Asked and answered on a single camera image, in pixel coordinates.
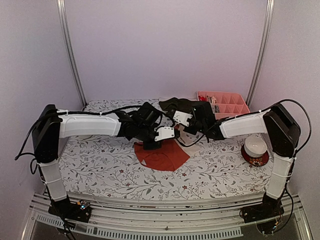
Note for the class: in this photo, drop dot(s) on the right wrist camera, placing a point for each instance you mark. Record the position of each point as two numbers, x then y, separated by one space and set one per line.
202 112

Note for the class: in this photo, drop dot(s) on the aluminium frame post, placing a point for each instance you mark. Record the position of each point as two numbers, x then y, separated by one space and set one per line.
61 7
267 24

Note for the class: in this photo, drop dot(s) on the red floral saucer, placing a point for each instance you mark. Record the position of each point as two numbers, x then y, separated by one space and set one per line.
255 161

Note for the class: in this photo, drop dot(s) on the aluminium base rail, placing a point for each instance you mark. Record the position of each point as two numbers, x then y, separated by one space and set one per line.
204 219

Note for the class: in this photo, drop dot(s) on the pink divided organizer tray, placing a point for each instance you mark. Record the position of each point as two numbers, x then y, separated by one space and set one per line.
224 104

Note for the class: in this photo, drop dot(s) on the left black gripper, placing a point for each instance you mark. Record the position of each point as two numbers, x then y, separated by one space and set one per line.
148 146

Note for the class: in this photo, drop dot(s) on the right robot arm white sleeve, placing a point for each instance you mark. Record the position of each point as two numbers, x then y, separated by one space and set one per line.
284 133

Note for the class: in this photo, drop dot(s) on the left robot arm white sleeve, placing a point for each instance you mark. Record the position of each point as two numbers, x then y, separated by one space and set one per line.
52 126

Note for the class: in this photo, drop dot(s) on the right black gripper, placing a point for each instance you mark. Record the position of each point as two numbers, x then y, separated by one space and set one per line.
188 129

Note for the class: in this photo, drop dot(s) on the floral patterned table mat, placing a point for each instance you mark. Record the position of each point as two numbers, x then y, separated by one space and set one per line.
107 166

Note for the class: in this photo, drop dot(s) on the dark olive cloth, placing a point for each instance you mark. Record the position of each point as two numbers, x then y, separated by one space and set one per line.
174 104

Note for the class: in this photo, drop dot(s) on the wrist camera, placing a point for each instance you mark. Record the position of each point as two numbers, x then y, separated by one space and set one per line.
202 112
150 116

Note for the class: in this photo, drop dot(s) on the right aluminium frame post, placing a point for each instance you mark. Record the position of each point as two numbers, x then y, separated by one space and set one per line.
267 24

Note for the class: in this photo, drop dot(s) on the white bowl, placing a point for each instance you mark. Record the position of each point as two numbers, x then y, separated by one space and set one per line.
255 146

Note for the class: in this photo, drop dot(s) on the robot arm white sleeve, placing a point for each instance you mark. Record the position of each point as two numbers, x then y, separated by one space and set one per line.
52 126
284 133

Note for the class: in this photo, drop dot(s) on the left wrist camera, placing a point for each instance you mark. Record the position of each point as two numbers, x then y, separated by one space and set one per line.
150 116

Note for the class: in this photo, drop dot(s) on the left aluminium frame post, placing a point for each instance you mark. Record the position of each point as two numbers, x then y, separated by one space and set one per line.
61 7

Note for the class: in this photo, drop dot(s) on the red underwear white waistband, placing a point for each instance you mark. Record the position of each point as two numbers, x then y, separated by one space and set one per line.
169 157

